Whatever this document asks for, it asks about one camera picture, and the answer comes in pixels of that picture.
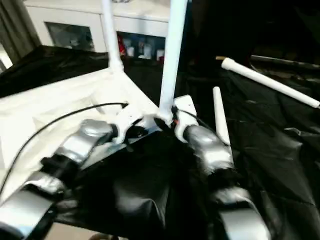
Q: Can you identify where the white glass-door cabinet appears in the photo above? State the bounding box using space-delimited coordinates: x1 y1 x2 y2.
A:
22 0 193 63

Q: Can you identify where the white plastic table top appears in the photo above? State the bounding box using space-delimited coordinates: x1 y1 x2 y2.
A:
0 67 168 201

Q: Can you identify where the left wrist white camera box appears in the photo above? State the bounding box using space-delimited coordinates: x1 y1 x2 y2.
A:
111 105 161 145

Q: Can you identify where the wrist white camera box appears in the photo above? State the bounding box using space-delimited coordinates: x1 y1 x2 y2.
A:
111 105 161 145
172 95 200 141

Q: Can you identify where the black plastic mat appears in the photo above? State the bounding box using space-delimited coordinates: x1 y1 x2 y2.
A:
0 45 320 240

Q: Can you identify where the white plastic table leg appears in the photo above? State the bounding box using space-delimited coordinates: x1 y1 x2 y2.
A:
212 86 232 147
101 0 124 73
221 57 320 109
157 0 189 123

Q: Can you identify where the grey curtain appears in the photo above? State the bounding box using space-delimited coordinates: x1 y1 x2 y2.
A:
0 0 43 63

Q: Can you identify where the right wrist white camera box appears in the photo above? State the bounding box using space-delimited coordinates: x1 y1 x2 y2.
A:
172 95 200 141

